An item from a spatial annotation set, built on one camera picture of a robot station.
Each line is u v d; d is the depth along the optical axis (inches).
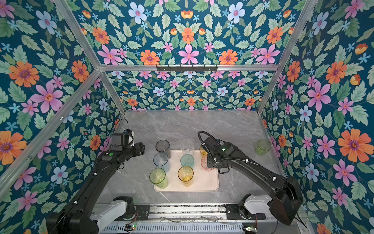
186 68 36.6
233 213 28.6
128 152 28.5
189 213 29.5
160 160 33.9
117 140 23.8
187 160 34.5
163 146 34.1
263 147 38.9
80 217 15.3
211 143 24.1
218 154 21.2
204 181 33.1
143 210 29.2
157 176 33.8
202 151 25.1
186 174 30.1
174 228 30.2
